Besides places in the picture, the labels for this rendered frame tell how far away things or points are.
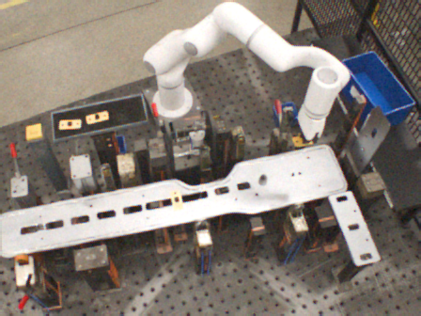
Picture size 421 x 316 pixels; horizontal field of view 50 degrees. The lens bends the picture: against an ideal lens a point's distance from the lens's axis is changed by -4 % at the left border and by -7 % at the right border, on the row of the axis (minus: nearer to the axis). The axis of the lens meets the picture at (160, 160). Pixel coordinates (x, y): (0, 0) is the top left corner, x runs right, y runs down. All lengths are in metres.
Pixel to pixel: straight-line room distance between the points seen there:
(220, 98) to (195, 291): 1.00
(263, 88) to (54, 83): 1.70
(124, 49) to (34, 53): 0.73
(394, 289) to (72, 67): 2.66
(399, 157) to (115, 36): 2.49
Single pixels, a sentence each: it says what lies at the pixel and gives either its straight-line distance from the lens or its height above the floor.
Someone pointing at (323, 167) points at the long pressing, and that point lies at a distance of 1.91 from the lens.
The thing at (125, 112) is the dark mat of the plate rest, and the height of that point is 1.16.
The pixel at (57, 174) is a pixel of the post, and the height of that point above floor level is 0.86.
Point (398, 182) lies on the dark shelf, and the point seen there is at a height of 1.03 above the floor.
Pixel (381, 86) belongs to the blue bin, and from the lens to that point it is 2.16.
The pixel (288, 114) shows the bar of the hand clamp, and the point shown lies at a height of 1.21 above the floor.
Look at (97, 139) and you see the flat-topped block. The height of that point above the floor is 1.07.
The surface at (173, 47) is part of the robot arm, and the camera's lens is 1.81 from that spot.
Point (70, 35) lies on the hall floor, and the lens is 3.89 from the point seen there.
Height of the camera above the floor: 2.60
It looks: 59 degrees down
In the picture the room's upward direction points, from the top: 7 degrees counter-clockwise
